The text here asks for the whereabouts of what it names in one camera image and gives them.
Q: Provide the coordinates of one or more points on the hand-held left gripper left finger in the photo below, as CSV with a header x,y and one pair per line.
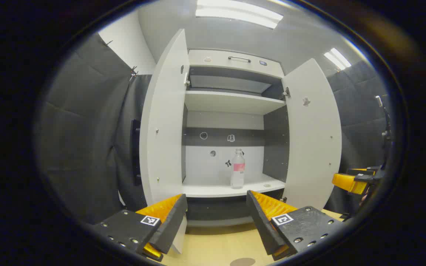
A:
x,y
168,225

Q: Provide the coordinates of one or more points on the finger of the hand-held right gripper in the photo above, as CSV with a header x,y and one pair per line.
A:
x,y
350,183

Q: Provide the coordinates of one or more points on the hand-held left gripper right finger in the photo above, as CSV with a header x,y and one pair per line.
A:
x,y
263,225

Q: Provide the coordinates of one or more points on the round brown coaster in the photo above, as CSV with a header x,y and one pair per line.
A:
x,y
242,262

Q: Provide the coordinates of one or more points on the white cabinet door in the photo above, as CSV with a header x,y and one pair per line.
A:
x,y
309,147
165,129

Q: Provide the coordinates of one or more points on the clear plastic bottle pink label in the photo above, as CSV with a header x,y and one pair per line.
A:
x,y
237,173

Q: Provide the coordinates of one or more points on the white cabinet shelf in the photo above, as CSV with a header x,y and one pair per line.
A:
x,y
231,102
213,189

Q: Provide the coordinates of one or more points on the white cabinet drawer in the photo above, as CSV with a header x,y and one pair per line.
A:
x,y
216,63

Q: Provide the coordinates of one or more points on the ceiling light panel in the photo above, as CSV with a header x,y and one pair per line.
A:
x,y
239,14
337,59

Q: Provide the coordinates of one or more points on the black backdrop cloth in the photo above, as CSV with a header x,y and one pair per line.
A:
x,y
80,129

